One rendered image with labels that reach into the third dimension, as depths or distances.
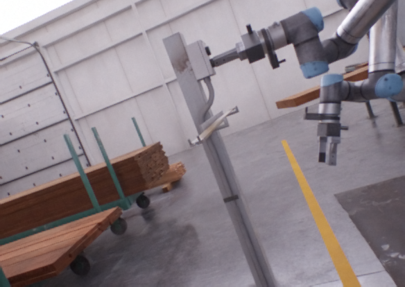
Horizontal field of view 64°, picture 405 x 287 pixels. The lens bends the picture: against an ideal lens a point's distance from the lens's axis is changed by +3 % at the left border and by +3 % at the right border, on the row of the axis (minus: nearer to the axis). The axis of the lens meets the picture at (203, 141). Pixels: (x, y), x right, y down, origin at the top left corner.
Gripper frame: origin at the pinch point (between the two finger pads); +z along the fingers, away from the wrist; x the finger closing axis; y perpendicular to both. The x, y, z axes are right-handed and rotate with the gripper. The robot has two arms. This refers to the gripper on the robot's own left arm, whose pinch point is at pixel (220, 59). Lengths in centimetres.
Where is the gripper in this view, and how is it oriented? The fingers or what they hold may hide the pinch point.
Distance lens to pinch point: 103.6
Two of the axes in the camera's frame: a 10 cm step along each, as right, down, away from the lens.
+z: -9.2, 3.3, 2.2
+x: 0.1, 5.8, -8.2
